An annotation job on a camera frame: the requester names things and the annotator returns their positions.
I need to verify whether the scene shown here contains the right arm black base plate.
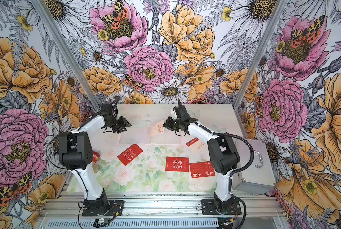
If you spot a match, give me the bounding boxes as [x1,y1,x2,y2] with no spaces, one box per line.
[201,198,242,215]

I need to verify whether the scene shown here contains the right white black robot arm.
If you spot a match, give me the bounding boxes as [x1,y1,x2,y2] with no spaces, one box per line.
[163,104,240,213]

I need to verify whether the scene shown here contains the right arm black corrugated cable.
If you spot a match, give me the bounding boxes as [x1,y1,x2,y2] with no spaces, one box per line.
[198,123,254,229]

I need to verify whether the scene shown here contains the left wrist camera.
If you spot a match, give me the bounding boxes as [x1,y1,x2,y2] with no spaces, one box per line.
[99,103,118,119]

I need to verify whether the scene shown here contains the red card gold characters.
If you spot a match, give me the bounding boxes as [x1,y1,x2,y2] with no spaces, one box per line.
[189,161,215,178]

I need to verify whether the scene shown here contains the silver aluminium case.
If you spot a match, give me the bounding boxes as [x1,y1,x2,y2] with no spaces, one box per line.
[232,139,276,194]

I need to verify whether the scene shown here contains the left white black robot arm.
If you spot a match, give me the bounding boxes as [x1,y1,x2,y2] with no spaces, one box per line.
[58,101,131,216]

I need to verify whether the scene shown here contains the red money money card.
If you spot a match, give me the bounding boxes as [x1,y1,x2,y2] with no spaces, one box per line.
[117,144,143,166]

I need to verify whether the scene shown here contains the red and pink card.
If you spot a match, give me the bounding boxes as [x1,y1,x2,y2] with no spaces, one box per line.
[186,137,206,153]

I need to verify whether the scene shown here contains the aluminium front rail frame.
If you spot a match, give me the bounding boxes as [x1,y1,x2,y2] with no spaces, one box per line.
[36,192,289,229]

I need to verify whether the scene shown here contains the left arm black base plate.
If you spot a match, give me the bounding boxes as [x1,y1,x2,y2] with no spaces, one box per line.
[82,200,124,217]

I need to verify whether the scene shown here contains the red card white characters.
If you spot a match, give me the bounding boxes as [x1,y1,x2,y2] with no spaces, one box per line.
[165,156,189,172]

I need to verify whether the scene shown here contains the pale pink text card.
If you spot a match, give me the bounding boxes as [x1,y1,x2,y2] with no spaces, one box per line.
[150,120,165,137]

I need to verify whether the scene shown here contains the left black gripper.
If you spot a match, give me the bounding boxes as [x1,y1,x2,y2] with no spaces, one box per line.
[104,115,131,133]

